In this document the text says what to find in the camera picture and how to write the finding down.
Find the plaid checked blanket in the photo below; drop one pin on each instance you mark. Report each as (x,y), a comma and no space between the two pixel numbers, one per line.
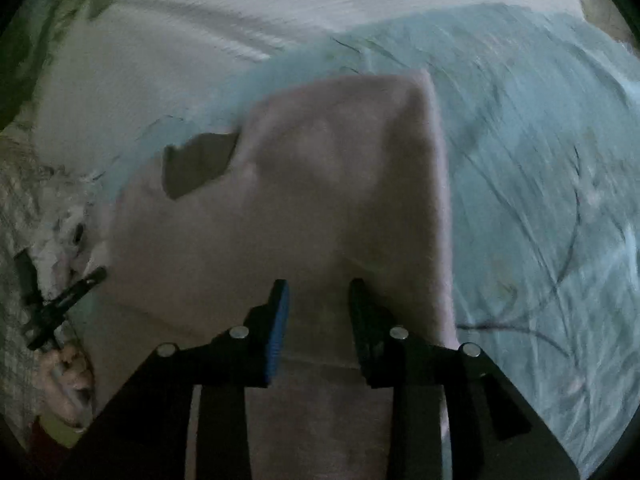
(45,216)

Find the mauve knit sweater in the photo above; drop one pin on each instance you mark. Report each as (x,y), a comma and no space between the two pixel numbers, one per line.
(346,178)

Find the person's left hand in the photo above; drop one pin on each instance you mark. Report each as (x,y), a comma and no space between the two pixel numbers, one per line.
(66,381)

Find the light blue floral bedsheet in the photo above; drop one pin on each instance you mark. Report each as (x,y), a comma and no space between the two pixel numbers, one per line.
(542,117)

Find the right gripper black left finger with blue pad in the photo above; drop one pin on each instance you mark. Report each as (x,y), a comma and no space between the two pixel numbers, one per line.
(184,410)

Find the green leaf patterned fabric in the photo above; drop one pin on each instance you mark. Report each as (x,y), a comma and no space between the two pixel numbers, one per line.
(29,40)

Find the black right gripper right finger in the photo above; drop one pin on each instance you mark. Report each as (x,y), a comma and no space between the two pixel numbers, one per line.
(453,410)

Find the white striped pillow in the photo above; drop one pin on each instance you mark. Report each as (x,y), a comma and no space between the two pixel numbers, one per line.
(140,60)

